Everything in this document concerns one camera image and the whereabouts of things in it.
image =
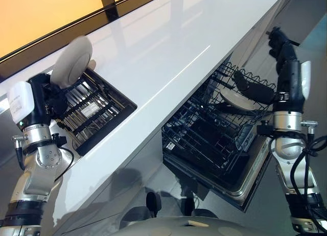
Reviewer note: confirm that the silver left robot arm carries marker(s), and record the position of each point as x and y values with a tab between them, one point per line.
41	164

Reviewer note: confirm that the stainless dishwasher door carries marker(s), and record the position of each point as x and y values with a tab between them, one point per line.
245	179

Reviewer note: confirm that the black dish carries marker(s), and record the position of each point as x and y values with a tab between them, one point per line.
258	91

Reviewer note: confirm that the grey robot torso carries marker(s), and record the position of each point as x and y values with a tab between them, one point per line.
204	227

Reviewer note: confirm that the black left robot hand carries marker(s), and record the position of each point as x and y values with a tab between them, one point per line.
38	100

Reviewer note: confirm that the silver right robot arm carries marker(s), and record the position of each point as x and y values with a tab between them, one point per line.
288	144

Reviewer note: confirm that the dark robot feet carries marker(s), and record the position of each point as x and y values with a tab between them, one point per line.
153	205

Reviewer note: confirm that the black window frame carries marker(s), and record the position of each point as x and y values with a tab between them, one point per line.
107	8

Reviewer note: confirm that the black sink drying rack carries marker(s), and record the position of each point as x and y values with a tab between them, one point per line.
94	111

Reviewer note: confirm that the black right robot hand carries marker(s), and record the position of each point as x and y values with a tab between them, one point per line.
288	77

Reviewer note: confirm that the stainless steel sink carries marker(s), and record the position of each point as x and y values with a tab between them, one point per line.
69	141

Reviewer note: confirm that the round white plate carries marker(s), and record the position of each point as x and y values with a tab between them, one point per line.
236	99
70	62

